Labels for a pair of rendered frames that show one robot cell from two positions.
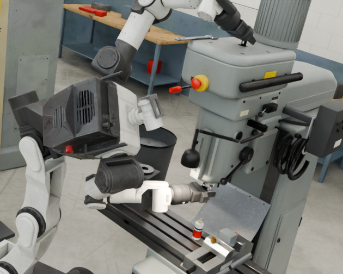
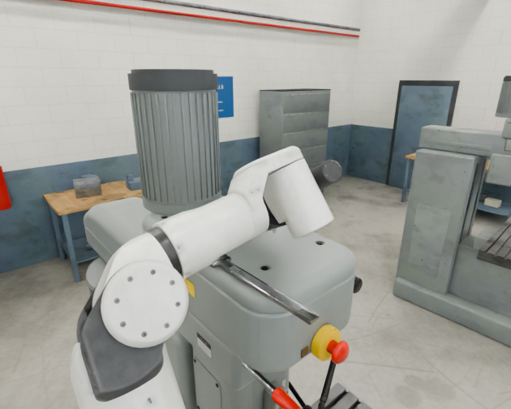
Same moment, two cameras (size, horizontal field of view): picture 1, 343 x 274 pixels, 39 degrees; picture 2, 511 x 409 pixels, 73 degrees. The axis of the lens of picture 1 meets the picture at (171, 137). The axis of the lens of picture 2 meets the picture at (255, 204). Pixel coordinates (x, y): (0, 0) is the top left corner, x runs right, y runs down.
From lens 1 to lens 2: 1.74 m
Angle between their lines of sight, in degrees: 70
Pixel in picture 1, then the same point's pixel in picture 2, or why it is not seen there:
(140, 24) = (177, 394)
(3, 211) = not seen: outside the picture
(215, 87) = (341, 324)
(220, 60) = (344, 278)
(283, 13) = (215, 152)
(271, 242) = not seen: hidden behind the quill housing
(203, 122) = (257, 387)
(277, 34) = (216, 186)
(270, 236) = not seen: hidden behind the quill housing
